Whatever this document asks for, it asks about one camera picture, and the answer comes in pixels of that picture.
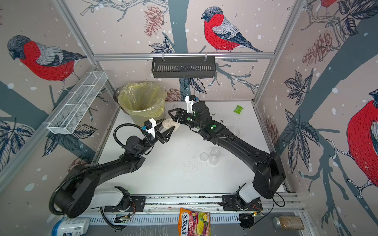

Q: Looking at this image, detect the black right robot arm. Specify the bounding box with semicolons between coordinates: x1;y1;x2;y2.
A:
168;101;285;203

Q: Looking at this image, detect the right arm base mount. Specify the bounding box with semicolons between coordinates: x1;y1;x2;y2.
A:
219;194;263;211

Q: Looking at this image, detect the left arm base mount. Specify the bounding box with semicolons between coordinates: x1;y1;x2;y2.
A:
103;186;146;213

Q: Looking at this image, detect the clear jar lid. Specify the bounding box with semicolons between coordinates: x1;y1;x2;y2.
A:
199;152;209;162

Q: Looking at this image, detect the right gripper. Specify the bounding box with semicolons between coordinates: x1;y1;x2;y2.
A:
169;107;205;131

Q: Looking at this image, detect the Fox's candy bag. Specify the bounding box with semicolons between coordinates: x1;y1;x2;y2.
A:
178;208;211;236

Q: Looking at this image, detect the white blue-lid container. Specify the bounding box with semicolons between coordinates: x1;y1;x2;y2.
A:
51;217;90;236

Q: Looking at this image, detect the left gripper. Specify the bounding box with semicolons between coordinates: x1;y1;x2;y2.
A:
138;119;173;157

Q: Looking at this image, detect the bin with yellow bag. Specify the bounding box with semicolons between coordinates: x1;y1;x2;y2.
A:
117;82;167;126

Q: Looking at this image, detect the grain-filled jar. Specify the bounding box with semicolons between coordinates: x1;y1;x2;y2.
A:
273;216;305;231

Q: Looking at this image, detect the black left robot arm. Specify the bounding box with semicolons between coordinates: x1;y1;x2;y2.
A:
48;124;175;218

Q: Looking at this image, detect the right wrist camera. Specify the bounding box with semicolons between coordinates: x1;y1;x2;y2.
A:
185;95;197;114

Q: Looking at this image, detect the green snack packet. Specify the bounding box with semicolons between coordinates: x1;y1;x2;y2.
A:
234;105;244;114

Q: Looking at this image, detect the white wire shelf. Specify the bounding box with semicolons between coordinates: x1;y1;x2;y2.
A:
47;71;108;134

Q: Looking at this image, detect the black hanging basket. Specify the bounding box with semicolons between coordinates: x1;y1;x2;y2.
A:
152;57;216;79

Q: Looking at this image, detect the wide jar patterned lid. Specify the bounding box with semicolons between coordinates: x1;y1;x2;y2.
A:
162;118;180;132

